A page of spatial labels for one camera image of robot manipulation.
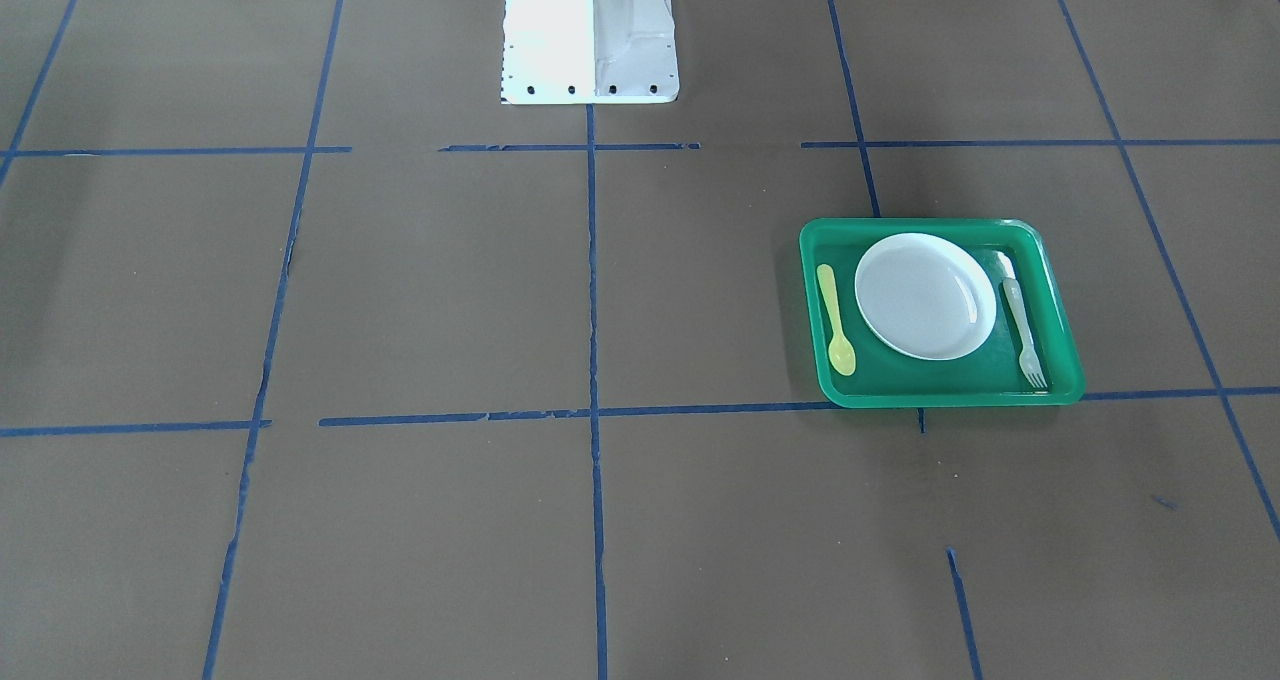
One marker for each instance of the yellow plastic spoon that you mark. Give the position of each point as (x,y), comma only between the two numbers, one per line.
(841,354)

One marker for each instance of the pale green plastic fork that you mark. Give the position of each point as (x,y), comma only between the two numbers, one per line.
(1029,361)

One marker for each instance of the white round plate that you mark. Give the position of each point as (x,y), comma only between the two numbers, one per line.
(925,297)

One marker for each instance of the green plastic tray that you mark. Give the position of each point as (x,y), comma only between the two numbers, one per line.
(991,376)

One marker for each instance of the white pillar base plate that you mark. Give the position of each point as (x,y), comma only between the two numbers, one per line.
(576,52)

